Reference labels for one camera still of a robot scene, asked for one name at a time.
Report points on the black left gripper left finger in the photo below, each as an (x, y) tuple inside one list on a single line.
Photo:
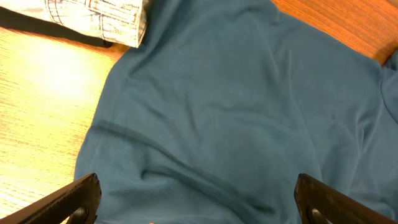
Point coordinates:
[(75, 203)]

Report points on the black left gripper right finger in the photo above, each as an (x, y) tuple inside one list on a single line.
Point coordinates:
[(318, 203)]

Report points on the blue t-shirt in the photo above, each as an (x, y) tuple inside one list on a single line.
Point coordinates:
[(224, 104)]

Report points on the light blue folded jeans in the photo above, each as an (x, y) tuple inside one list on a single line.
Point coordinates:
[(116, 21)]

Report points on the black folded garment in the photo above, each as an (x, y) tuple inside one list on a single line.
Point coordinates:
[(16, 21)]

